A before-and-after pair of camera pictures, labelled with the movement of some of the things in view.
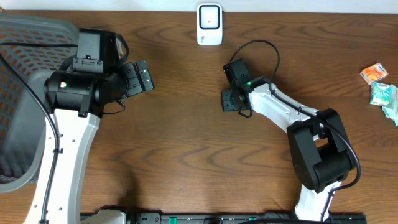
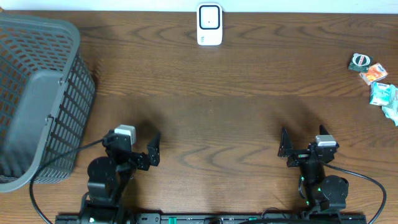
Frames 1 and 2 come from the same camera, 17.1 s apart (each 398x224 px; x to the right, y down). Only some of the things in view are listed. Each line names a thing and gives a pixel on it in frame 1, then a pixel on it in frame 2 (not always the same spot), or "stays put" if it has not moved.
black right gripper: [225, 105] → [286, 149]
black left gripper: [132, 73] → [153, 155]
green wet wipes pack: [391, 109] stays put
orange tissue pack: [374, 73] stays put
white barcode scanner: [209, 24] stays put
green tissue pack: [379, 94] stays put
